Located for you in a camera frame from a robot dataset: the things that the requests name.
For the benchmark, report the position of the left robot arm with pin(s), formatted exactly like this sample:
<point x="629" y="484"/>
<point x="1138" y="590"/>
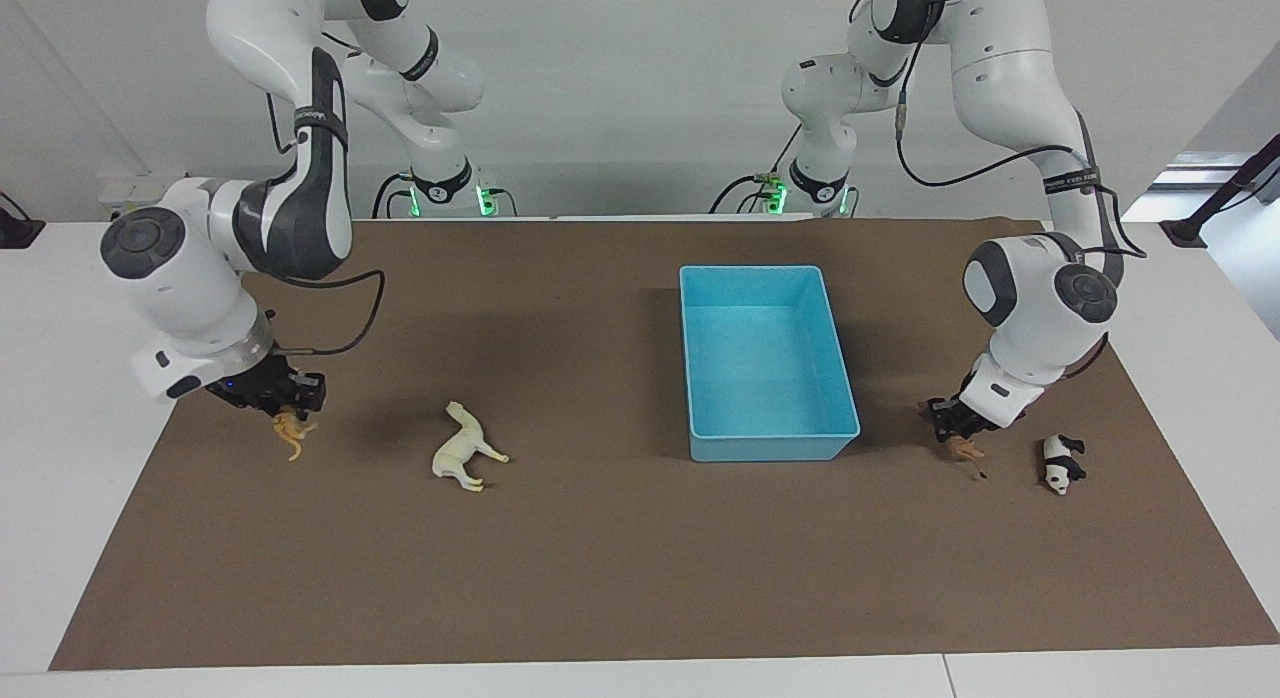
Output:
<point x="1040" y="318"/>

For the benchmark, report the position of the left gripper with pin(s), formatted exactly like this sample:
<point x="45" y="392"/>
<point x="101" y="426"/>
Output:
<point x="975" y="403"/>

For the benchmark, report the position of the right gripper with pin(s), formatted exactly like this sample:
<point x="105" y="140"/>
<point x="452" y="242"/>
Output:
<point x="255" y="386"/>

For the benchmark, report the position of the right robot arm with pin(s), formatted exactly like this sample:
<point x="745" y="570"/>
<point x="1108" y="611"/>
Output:
<point x="180" y="278"/>

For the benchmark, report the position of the orange tiger toy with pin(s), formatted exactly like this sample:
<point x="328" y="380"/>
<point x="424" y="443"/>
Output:
<point x="292" y="436"/>

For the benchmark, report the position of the brown animal toy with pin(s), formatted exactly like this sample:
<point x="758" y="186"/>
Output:
<point x="969" y="453"/>

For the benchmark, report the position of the black stand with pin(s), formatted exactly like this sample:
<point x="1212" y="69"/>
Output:
<point x="18" y="230"/>
<point x="1215" y="203"/>

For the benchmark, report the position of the cream horse toy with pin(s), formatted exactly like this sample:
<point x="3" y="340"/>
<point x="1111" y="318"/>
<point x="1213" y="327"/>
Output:
<point x="462" y="450"/>

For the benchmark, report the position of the black and white panda toy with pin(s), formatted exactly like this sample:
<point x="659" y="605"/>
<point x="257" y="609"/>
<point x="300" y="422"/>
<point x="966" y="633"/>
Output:
<point x="1060" y="465"/>

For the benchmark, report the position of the light blue plastic storage box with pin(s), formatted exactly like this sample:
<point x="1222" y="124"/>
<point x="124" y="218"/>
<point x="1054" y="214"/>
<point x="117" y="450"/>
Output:
<point x="765" y="378"/>

